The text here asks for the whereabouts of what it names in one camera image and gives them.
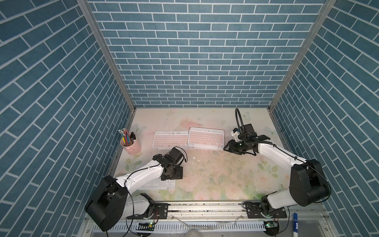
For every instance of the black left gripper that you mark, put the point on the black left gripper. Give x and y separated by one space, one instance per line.
179 174

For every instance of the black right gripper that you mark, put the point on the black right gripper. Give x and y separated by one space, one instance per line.
231 147

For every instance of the white key keyboard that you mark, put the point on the white key keyboard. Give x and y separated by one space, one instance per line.
158 184

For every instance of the pink keyboard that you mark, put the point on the pink keyboard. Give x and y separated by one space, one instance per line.
164 140
206 136
206 147

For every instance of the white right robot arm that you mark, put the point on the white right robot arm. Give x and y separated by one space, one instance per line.
308 183

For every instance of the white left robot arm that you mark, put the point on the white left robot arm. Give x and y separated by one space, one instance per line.
106 204

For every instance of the pink pen holder cup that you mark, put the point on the pink pen holder cup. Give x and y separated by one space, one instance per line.
133 149

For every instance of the coloured pens bundle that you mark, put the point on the coloured pens bundle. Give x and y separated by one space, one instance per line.
128 138

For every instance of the blue white marker pen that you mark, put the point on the blue white marker pen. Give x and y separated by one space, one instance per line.
295 225

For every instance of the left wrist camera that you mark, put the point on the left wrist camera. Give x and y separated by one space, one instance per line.
175 157

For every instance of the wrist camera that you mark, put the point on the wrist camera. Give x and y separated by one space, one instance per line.
175 157
248 132

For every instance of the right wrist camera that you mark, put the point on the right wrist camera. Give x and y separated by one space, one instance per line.
248 132

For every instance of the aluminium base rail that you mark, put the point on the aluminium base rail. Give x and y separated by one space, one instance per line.
218 219

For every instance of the aluminium corner post right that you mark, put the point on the aluminium corner post right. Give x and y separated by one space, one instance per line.
316 26

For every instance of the aluminium corner post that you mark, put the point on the aluminium corner post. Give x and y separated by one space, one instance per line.
316 26
89 16

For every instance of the aluminium corner post left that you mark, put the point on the aluminium corner post left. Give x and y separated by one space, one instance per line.
89 16

